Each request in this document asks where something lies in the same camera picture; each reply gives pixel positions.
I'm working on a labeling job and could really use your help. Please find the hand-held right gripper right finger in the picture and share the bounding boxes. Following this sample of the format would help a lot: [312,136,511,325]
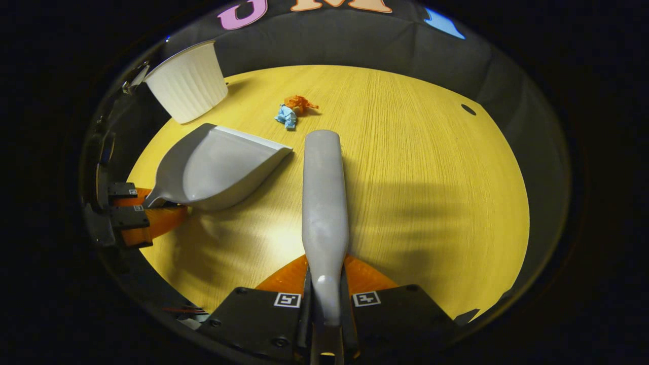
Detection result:
[341,254,458,359]

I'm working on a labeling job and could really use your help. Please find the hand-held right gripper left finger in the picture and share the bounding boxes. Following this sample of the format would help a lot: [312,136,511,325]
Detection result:
[197,254,312,363]

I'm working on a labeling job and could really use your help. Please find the grey plastic dustpan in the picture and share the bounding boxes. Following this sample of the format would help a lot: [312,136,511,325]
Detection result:
[143,123,294,212]

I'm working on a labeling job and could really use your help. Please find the white ribbed garbage bin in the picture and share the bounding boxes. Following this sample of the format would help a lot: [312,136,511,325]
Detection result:
[145,41,229,125]

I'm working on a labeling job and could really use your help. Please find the small grey broom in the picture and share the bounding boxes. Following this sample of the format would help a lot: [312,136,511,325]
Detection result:
[302,129,350,365]

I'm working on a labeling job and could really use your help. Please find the blue paper scrap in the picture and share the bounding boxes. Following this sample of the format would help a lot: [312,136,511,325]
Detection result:
[275,104,299,130]

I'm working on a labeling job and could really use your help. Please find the orange paper scrap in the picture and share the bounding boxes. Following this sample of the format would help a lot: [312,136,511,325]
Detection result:
[284,95,319,115]

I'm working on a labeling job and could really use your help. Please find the black backdrop cloth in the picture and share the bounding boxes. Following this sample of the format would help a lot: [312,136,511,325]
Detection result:
[122,0,573,315]

